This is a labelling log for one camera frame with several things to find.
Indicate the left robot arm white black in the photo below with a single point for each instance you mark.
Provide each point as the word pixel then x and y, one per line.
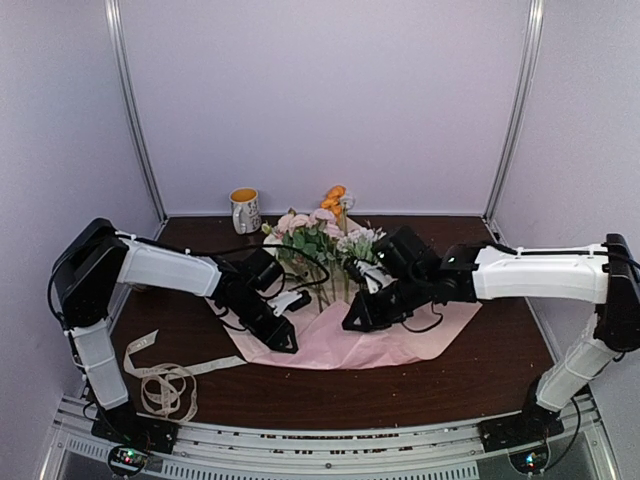
pixel 102 261

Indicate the left aluminium frame post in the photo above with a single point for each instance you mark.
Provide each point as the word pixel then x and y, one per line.
pixel 117 38

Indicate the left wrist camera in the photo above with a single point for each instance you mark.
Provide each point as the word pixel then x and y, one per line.
pixel 289 301

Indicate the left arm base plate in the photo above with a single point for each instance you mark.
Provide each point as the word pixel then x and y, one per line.
pixel 142 433

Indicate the pink wrapping paper sheet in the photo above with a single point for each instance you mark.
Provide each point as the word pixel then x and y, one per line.
pixel 324 345

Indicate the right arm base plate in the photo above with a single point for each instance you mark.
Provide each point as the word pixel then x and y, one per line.
pixel 516 430

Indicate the beige printed ribbon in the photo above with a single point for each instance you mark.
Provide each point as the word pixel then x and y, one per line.
pixel 169 391

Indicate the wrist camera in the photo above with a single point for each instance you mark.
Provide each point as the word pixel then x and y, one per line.
pixel 369 276
pixel 289 301

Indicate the white patterned mug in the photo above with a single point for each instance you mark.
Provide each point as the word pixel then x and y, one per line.
pixel 245 210

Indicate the aluminium front rail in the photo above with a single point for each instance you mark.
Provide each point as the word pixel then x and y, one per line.
pixel 452 450

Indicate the white fake flower stem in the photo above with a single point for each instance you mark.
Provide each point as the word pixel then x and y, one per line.
pixel 356 244

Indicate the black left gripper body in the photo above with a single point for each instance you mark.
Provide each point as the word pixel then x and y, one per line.
pixel 247 311

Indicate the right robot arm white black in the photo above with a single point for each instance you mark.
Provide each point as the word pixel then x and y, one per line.
pixel 410 274

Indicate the right aluminium frame post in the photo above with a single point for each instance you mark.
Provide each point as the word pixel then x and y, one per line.
pixel 529 59

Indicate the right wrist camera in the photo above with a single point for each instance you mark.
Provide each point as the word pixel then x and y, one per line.
pixel 369 276

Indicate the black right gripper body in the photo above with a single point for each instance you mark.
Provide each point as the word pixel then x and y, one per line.
pixel 410 296

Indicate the aluminium frame post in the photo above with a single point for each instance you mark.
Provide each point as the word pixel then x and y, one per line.
pixel 117 38
pixel 529 59

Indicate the orange fake flower stem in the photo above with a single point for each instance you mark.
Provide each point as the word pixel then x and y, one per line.
pixel 338 202

